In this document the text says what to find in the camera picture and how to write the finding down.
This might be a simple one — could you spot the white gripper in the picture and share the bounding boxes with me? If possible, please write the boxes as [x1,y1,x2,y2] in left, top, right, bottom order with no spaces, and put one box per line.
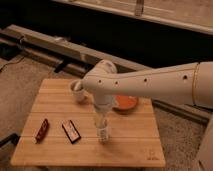
[93,102,112,128]

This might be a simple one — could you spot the clear plastic bottle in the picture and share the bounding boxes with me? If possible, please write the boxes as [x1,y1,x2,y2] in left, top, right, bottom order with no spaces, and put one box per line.
[96,125,109,143]

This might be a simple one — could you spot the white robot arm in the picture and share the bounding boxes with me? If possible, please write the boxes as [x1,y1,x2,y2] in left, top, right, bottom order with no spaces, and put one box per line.
[82,60,213,129]

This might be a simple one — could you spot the orange bowl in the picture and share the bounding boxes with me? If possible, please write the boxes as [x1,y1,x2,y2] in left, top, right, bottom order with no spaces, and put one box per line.
[113,95,139,112]

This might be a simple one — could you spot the black and red box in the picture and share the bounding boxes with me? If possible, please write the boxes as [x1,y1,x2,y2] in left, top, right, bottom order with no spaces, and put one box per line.
[62,120,81,144]

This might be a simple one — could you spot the white cup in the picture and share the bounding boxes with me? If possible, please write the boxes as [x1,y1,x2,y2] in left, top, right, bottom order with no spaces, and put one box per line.
[69,79,86,103]

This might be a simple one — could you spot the wooden table board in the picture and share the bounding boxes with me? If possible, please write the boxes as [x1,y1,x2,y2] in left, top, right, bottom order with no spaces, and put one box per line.
[11,79,165,167]

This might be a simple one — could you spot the red snack bar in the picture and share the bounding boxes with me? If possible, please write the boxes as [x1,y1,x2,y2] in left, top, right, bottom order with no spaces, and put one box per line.
[35,119,49,143]

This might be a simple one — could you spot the black cable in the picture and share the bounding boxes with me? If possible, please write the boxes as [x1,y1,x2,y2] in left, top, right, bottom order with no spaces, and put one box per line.
[0,54,26,73]

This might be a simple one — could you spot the metal floor rail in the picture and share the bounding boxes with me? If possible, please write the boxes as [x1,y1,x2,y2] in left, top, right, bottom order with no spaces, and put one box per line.
[0,24,213,123]

